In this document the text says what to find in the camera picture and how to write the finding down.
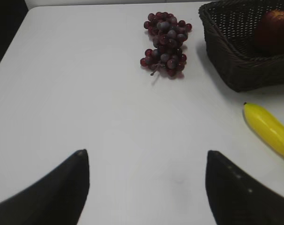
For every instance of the dark red apple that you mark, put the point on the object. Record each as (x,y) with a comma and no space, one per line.
(269,34)

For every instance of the yellow banana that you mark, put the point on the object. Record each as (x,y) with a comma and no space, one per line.
(266,126)

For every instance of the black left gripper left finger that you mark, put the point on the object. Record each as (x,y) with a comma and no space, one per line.
(56,199)

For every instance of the dark brown wicker basket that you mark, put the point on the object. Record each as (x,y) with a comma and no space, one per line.
(228,31)

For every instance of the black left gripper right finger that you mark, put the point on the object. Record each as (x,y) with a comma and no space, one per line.
(236,198)

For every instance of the red grape bunch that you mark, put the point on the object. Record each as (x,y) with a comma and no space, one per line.
(168,35)

